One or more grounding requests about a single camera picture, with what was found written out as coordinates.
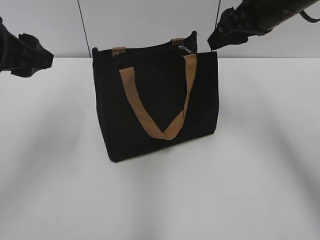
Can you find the black tote bag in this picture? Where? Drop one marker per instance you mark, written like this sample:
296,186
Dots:
152,98

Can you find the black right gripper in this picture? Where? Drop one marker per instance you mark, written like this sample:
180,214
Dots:
232,29

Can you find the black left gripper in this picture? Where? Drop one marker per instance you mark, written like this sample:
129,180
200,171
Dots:
23,56

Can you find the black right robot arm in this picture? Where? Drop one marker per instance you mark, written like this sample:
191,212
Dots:
255,18

